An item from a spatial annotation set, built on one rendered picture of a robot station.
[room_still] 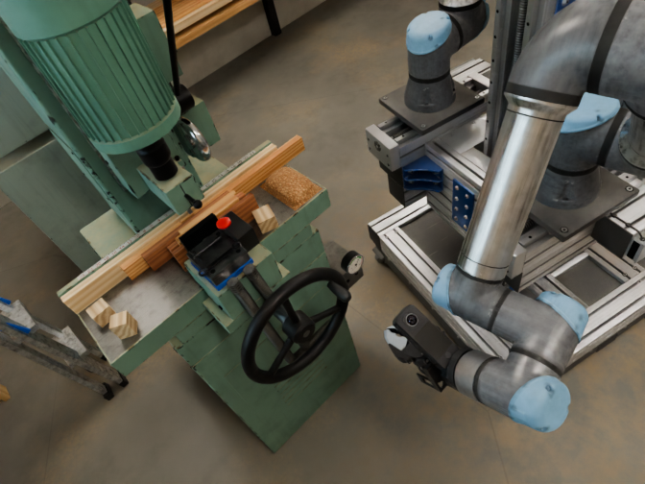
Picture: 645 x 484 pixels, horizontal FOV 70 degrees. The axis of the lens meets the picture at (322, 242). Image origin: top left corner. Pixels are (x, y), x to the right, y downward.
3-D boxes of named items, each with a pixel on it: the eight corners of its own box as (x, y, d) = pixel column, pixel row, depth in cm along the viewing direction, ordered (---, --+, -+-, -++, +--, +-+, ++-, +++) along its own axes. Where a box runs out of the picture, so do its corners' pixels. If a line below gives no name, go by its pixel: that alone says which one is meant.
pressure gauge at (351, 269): (350, 282, 128) (346, 265, 122) (341, 276, 130) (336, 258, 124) (366, 268, 130) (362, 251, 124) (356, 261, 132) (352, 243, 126)
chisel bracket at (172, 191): (182, 221, 101) (165, 193, 95) (153, 194, 109) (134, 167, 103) (209, 201, 103) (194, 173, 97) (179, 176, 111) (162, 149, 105)
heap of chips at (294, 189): (295, 210, 108) (291, 200, 105) (259, 186, 116) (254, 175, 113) (322, 188, 111) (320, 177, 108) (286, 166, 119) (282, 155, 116)
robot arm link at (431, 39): (398, 72, 133) (394, 26, 123) (428, 50, 138) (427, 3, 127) (432, 84, 126) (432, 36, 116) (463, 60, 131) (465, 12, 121)
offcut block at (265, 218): (278, 226, 106) (274, 215, 103) (262, 234, 106) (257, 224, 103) (272, 214, 109) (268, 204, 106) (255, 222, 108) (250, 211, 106)
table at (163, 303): (145, 409, 90) (130, 398, 86) (85, 320, 108) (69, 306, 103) (359, 222, 110) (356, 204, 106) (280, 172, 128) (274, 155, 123)
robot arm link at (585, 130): (554, 130, 106) (565, 76, 96) (618, 146, 99) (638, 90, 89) (532, 161, 101) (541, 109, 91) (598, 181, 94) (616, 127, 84)
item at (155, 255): (154, 271, 105) (144, 258, 101) (150, 267, 106) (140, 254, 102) (238, 206, 113) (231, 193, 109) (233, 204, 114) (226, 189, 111)
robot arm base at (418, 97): (434, 77, 145) (434, 47, 138) (466, 97, 136) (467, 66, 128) (394, 97, 143) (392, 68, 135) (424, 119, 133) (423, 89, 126)
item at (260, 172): (131, 280, 104) (123, 270, 101) (128, 276, 106) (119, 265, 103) (305, 149, 122) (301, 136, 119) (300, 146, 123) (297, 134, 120)
